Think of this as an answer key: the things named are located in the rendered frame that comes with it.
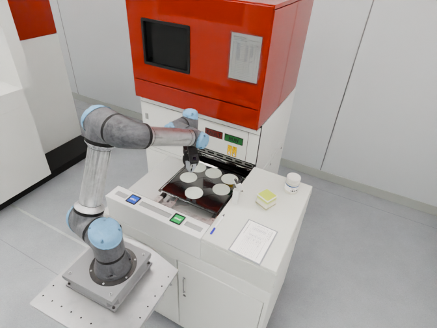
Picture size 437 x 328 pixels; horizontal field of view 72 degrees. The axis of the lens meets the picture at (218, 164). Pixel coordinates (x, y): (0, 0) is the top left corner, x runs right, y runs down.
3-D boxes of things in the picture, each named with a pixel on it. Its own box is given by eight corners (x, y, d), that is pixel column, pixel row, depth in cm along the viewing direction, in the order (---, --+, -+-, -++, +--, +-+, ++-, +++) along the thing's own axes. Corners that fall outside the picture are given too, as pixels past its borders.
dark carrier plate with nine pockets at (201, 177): (194, 159, 192) (194, 159, 192) (244, 177, 180) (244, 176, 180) (162, 190, 167) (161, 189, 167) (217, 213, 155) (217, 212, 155)
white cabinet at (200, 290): (172, 235, 256) (168, 155, 208) (282, 287, 222) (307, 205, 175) (119, 298, 209) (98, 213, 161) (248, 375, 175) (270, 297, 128)
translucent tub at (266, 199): (264, 197, 156) (266, 187, 152) (276, 205, 151) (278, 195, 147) (254, 204, 152) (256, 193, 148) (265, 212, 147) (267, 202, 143)
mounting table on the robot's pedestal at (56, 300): (123, 373, 113) (119, 358, 105) (38, 320, 127) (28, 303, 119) (185, 278, 147) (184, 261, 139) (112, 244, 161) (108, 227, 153)
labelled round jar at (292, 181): (286, 184, 166) (289, 170, 160) (298, 189, 163) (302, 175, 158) (281, 192, 160) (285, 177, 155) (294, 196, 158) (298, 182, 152)
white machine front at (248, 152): (147, 145, 216) (142, 92, 193) (253, 183, 188) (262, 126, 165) (144, 147, 214) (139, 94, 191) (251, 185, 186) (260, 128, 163)
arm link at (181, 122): (178, 130, 134) (195, 122, 141) (160, 122, 140) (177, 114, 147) (179, 145, 139) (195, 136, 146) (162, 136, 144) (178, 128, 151)
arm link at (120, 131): (127, 123, 96) (214, 130, 137) (106, 112, 101) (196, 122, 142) (119, 157, 99) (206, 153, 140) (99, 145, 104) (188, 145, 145)
